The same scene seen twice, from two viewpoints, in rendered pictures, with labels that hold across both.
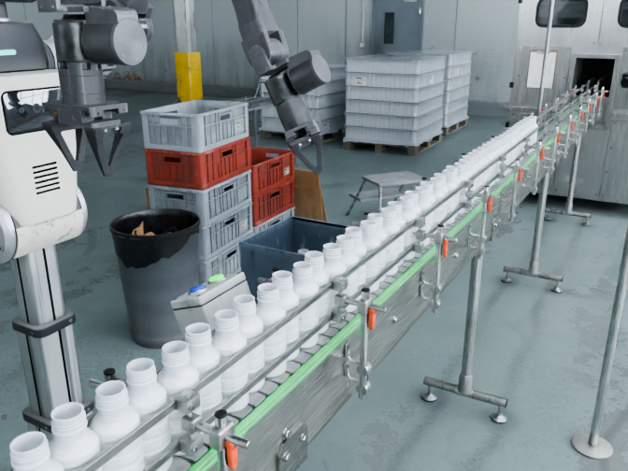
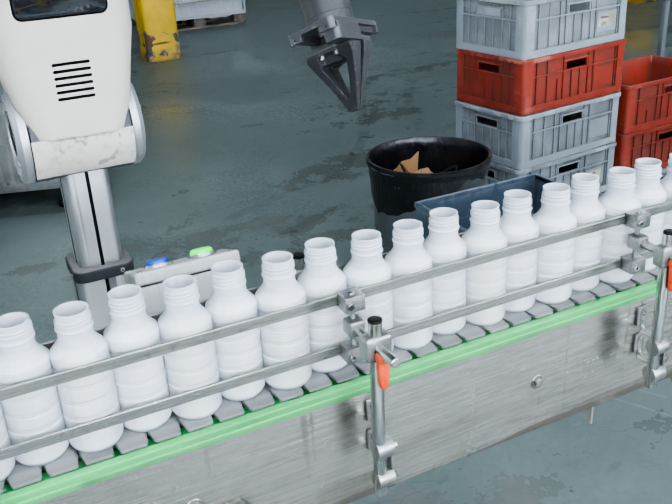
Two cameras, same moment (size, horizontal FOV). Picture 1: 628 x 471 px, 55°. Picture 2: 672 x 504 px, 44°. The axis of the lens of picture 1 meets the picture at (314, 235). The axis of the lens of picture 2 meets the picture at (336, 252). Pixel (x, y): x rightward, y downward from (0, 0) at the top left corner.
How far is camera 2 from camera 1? 0.65 m
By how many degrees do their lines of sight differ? 32
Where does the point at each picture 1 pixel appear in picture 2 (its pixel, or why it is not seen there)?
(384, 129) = not seen: outside the picture
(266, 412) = (134, 467)
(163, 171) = (475, 83)
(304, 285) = (271, 290)
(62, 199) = (98, 110)
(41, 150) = (65, 44)
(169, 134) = (488, 29)
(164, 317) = not seen: hidden behind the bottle
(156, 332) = not seen: hidden behind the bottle
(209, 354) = (18, 361)
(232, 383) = (72, 410)
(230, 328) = (66, 331)
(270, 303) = (173, 307)
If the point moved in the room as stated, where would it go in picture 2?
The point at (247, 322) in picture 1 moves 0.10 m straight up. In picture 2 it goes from (119, 328) to (104, 243)
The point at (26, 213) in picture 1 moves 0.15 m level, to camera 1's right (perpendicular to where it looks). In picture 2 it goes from (44, 124) to (108, 135)
